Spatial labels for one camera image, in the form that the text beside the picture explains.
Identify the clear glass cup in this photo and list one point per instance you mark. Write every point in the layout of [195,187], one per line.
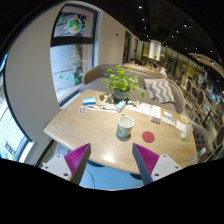
[187,131]

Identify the wooden table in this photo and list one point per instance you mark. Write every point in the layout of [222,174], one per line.
[99,129]

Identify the window with christmas decals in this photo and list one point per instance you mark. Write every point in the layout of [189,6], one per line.
[72,48]

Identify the green potted plant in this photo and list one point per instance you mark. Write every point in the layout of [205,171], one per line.
[121,82]

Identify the grey upholstered chair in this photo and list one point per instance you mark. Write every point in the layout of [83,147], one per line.
[201,142]

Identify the white ceramic cup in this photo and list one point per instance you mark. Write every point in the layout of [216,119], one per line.
[124,126]

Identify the white menu card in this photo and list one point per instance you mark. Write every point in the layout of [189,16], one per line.
[141,108]

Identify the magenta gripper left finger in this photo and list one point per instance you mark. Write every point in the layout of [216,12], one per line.
[77,160]

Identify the blue white box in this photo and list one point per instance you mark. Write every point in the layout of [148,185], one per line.
[89,101]

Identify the grey zigzag pillow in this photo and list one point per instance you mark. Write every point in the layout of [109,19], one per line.
[159,90]

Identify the grey curved sofa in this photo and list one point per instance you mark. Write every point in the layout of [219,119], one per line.
[92,81]

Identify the light blue tissue pack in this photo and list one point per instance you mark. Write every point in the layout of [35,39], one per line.
[120,105]

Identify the red round coaster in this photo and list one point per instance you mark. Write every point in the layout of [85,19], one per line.
[148,136]

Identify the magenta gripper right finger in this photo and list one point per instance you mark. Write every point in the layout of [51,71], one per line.
[146,161]

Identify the small card holder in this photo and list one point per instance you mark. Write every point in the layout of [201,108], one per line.
[83,110]

